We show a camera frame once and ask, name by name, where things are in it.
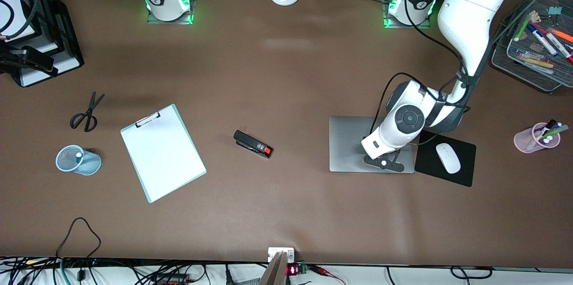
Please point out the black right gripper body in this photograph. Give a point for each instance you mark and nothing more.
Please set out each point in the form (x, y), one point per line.
(12, 62)

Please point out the blue marker with white end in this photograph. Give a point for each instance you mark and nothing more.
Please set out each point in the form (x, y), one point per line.
(79, 155)

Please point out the silver laptop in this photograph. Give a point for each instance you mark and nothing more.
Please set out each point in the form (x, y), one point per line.
(344, 142)

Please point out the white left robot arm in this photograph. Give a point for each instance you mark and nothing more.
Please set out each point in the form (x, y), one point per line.
(470, 7)

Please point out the blue and white marker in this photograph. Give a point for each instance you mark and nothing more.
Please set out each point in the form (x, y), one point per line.
(542, 40)

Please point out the red and white marker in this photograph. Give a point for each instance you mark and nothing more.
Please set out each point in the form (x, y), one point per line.
(557, 48)

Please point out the black stacked document tray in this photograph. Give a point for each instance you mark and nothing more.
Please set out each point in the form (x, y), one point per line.
(67, 48)

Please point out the light blue mesh cup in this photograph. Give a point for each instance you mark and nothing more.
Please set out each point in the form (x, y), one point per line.
(89, 166)

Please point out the teal clipboard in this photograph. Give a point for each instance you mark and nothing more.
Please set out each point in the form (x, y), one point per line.
(176, 109)

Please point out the black stapler with red tip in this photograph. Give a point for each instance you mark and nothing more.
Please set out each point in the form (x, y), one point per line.
(250, 142)

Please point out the orange terminal strip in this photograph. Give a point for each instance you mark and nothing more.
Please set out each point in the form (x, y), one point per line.
(172, 280)

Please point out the small white box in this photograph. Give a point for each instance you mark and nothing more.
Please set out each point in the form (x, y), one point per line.
(274, 251)

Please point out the red LED display module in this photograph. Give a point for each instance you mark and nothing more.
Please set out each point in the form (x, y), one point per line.
(292, 270)

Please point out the red clip leads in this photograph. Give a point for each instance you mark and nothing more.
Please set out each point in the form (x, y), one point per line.
(320, 270)

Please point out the black mouse pad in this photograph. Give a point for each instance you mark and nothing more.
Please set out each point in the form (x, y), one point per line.
(425, 164)

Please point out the white computer mouse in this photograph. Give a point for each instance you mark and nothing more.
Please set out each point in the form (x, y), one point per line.
(447, 157)

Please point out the pink mesh pen cup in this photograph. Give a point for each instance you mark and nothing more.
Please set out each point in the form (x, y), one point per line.
(523, 142)

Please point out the small wooden clip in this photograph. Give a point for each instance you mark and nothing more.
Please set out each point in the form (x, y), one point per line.
(535, 16)

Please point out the yellow highlighter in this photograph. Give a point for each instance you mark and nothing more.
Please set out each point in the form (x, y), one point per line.
(537, 62)

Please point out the metal mesh desk organizer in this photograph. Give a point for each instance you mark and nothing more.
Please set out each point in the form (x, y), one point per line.
(544, 79)

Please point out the black capped pen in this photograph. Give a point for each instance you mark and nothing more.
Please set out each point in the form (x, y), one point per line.
(552, 122)

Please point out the teal binder clip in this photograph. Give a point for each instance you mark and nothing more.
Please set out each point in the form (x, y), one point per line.
(554, 12)

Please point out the orange highlighter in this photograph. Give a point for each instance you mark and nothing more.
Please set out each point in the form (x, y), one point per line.
(562, 35)

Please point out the light green pen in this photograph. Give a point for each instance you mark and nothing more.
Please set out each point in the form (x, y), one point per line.
(559, 129)

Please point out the white board with green frame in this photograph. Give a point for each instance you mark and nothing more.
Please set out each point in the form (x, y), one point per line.
(170, 164)

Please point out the grey wooden post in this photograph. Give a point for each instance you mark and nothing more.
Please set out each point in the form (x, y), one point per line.
(275, 274)

